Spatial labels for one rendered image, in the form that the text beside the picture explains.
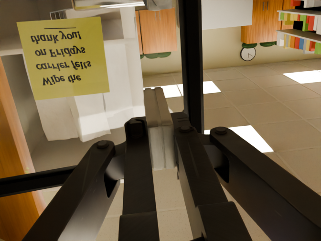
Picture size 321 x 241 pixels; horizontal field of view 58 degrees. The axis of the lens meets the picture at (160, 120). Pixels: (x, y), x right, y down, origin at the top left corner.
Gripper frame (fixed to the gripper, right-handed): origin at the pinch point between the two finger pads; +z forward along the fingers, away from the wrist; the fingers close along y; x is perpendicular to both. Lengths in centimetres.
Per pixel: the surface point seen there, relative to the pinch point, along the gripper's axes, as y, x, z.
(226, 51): 164, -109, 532
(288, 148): 128, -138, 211
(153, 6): 1.0, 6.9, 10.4
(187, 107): 3.9, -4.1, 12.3
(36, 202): -17.0, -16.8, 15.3
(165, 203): 5, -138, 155
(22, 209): -18.9, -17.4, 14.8
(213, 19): 121, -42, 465
